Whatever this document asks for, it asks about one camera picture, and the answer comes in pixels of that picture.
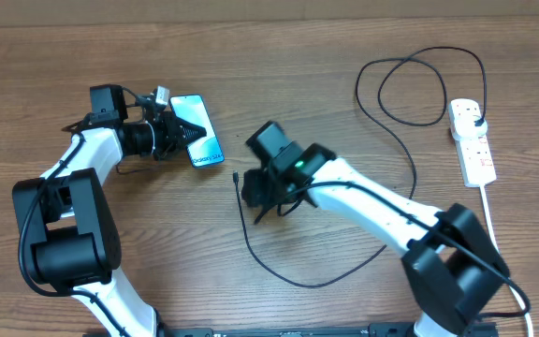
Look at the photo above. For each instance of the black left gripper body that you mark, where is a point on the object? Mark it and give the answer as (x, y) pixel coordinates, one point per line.
(166, 139)

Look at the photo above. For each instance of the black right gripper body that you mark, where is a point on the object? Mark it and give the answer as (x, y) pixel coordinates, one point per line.
(267, 192)

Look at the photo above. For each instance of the blue samsung galaxy phone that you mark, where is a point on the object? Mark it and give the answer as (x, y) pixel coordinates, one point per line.
(202, 143)

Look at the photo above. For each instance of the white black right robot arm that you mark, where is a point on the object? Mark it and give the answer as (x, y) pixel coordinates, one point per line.
(452, 266)

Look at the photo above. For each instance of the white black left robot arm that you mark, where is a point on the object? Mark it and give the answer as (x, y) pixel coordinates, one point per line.
(69, 245)

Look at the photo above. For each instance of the white charger plug adapter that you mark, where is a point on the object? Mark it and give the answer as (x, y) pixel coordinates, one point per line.
(464, 128)

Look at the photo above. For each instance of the white power strip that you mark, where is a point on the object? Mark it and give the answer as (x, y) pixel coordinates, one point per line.
(475, 160)

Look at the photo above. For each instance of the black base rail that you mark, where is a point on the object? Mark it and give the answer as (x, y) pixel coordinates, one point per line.
(399, 329)

